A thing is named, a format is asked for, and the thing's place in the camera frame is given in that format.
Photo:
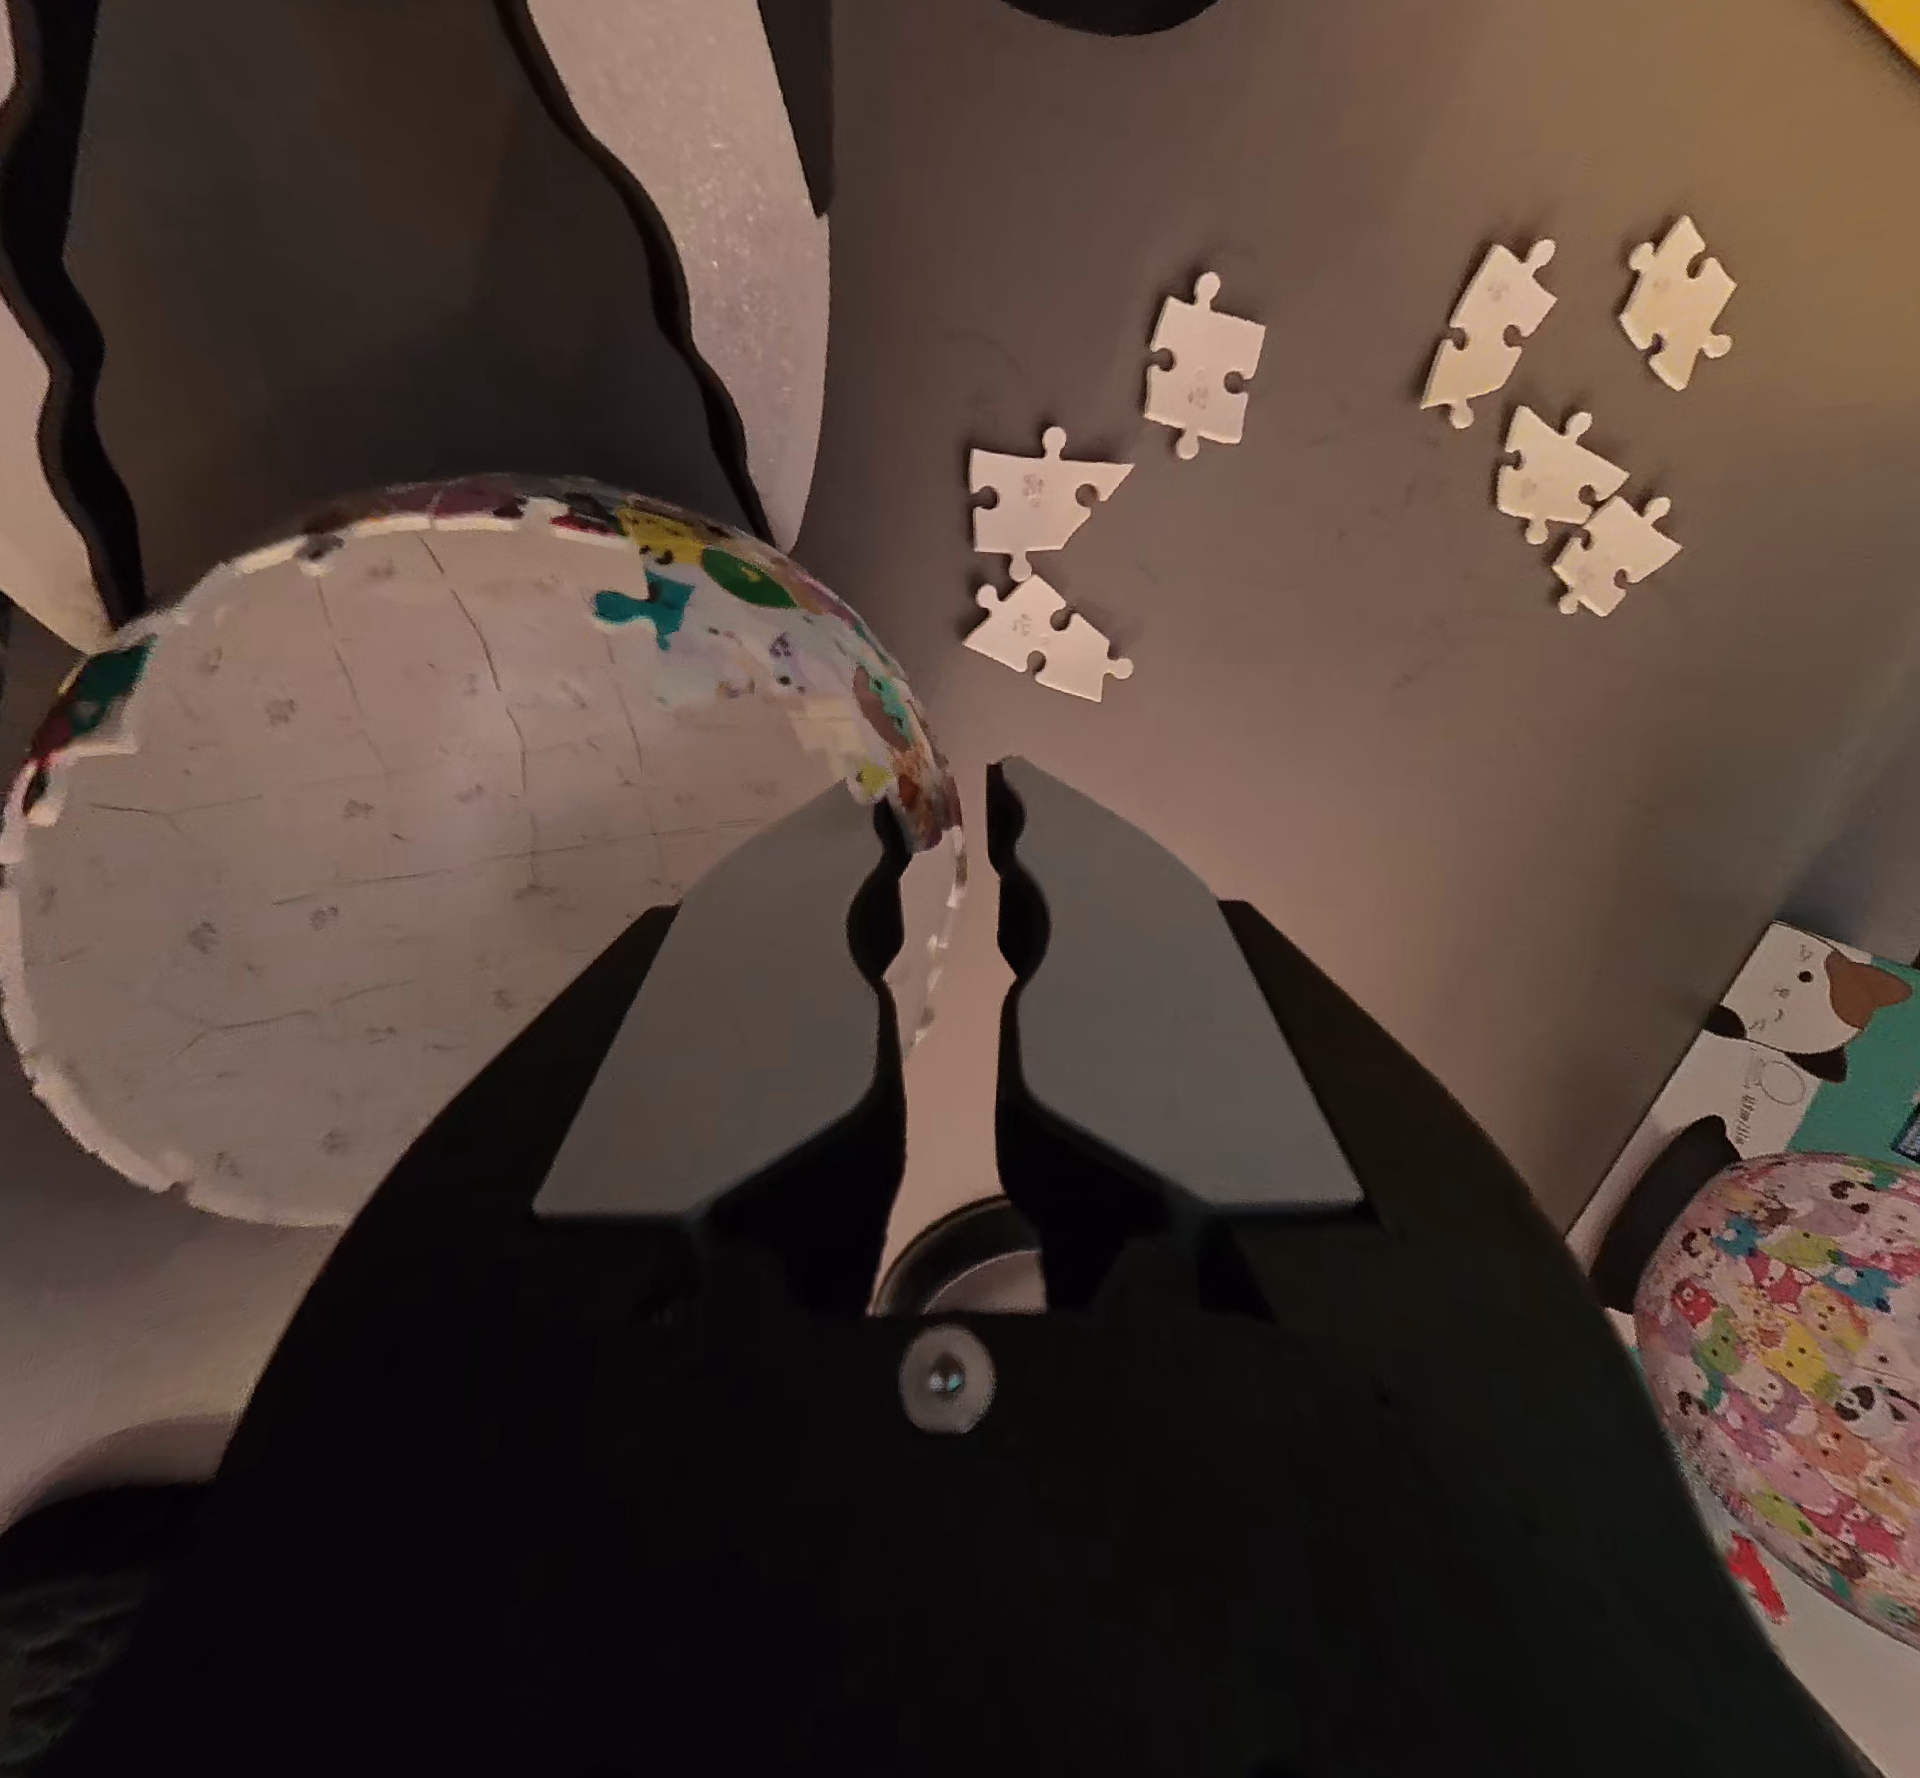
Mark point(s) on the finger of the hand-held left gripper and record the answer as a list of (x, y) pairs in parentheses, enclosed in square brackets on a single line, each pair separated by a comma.
[(706, 233), (29, 456)]

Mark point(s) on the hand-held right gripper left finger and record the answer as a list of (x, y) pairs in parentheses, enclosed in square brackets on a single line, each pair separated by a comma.
[(719, 1057)]

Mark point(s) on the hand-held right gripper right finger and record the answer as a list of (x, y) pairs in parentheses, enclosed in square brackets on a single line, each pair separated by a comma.
[(1157, 1057)]

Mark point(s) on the colourful cartoon puzzle ball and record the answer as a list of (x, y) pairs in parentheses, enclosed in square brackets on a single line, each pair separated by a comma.
[(376, 833)]

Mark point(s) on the white puzzle pieces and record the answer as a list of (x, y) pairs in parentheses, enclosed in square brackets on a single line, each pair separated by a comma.
[(1200, 367)]

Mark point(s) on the teal puzzle box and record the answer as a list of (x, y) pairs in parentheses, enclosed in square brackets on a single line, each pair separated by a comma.
[(1785, 1089)]

